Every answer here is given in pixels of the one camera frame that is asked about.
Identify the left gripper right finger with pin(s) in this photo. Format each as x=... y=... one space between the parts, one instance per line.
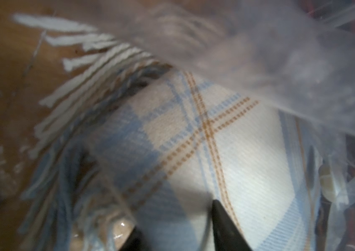
x=226 y=235

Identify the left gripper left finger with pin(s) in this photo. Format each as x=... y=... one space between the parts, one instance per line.
x=136 y=242

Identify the white blue plaid scarf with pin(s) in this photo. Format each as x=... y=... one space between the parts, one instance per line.
x=131 y=143

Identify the clear plastic vacuum bag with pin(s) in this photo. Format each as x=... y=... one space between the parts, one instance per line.
x=298 y=56

